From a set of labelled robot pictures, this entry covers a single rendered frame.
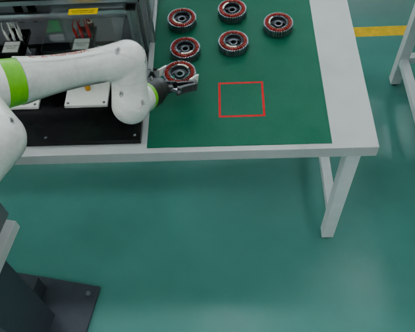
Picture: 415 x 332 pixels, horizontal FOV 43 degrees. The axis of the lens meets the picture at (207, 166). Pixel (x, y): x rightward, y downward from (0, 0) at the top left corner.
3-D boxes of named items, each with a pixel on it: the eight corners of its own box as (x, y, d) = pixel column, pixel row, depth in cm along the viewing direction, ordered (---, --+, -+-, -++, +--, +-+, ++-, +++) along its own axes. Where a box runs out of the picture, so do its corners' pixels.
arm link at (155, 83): (160, 83, 154) (132, 75, 156) (155, 119, 159) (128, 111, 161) (168, 78, 159) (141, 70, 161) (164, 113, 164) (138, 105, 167)
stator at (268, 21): (296, 22, 204) (296, 14, 201) (287, 41, 199) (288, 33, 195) (268, 16, 207) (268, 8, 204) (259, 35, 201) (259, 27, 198)
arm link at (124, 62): (13, 99, 133) (31, 109, 125) (5, 54, 128) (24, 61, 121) (134, 73, 154) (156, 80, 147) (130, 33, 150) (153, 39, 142)
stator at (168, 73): (188, 94, 177) (187, 87, 174) (158, 85, 180) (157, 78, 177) (201, 72, 183) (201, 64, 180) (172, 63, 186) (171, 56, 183)
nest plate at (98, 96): (107, 107, 182) (107, 104, 181) (64, 108, 183) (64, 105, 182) (112, 74, 191) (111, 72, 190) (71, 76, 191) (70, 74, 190)
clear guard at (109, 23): (122, 76, 158) (118, 62, 153) (43, 78, 159) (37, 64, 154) (131, 4, 176) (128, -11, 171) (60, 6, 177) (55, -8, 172)
